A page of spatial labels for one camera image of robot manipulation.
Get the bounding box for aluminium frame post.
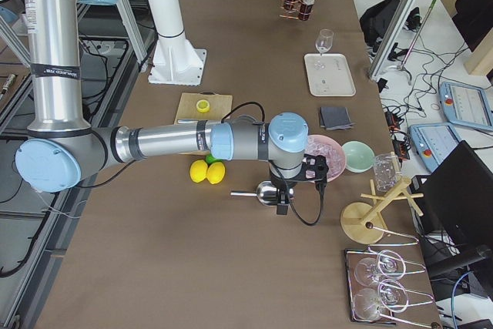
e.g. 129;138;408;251
368;0;415;81

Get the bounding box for upturned wine glass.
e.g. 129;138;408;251
352;279;409;322
354;250;406;287

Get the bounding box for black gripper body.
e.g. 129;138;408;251
269;154;328;215

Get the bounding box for black tray glass rack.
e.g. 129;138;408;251
344;250;441;328

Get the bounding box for blue teach pendant near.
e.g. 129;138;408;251
408;123;461;172

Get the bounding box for glass mug on stand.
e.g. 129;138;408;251
373;152;401;192

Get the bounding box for black monitor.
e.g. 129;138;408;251
422;141;492;258

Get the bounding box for white rabbit tray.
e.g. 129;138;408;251
304;53;356;97

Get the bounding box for upturned wine glass far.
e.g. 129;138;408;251
354;250;406;287

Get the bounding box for steel ice scoop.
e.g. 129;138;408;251
230;181;279;206

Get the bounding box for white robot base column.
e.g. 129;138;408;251
148;0;206;86

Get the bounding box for half lemon slice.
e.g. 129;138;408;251
196;99;210;113

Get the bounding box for grey folded cloth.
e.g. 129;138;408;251
319;106;354;130

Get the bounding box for blue teach pendant far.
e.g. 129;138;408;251
439;82;492;131

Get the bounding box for upturned wine glass near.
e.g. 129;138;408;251
352;279;409;322

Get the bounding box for blue teach pendant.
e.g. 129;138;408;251
408;123;461;172
439;82;492;131

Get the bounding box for yellow lemon near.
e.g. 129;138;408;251
206;162;226;184

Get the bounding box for green lime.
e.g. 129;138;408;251
205;155;215;164

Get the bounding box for pink bowl of ice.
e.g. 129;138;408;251
305;134;346;182

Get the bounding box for wooden cup tree stand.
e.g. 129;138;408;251
340;176;424;245

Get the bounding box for steel muddler rod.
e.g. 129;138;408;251
176;119;207;124

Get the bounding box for yellow lemon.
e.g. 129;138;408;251
206;162;226;184
189;159;208;183

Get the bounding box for bamboo cutting board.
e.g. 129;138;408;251
174;92;233;124

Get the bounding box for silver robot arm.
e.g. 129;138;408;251
15;0;328;215

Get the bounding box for yellow lemon far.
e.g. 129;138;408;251
189;159;208;183

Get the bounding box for green bowl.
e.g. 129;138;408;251
342;141;375;173

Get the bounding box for clear wine glass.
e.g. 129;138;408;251
315;29;334;55

